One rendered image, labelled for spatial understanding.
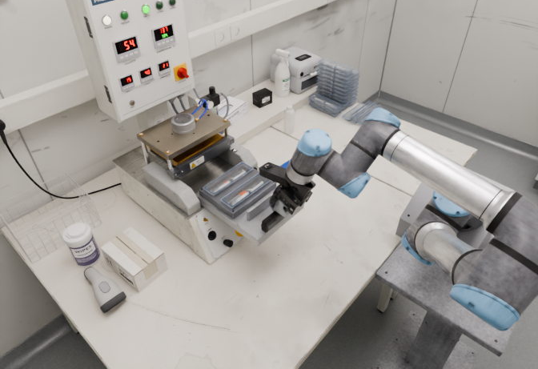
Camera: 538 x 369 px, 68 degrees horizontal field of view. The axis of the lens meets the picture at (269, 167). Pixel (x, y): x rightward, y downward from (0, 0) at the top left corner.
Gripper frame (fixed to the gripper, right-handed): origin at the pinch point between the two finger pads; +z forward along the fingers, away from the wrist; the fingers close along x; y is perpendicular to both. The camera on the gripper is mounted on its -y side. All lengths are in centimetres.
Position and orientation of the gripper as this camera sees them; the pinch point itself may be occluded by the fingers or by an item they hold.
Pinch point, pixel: (274, 206)
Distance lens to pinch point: 124.0
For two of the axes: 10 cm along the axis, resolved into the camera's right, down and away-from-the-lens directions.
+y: 7.0, 6.6, -2.8
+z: -2.5, 5.8, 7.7
